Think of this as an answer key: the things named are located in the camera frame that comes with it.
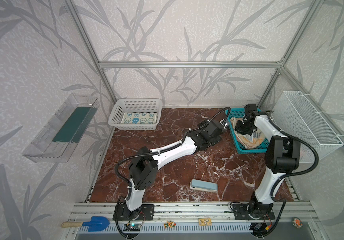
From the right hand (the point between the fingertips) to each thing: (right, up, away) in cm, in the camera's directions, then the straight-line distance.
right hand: (238, 126), depth 97 cm
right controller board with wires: (+3, -50, -24) cm, 55 cm away
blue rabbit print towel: (+7, -9, 0) cm, 12 cm away
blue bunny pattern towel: (-69, +6, +15) cm, 71 cm away
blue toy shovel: (-78, -45, -26) cm, 94 cm away
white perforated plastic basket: (-74, +16, +18) cm, 78 cm away
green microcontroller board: (-62, -47, -26) cm, 82 cm away
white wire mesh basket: (+16, +7, -28) cm, 33 cm away
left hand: (-19, +2, -14) cm, 24 cm away
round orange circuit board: (+18, -45, -26) cm, 55 cm away
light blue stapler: (-26, -30, -19) cm, 44 cm away
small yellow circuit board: (-26, -45, -27) cm, 58 cm away
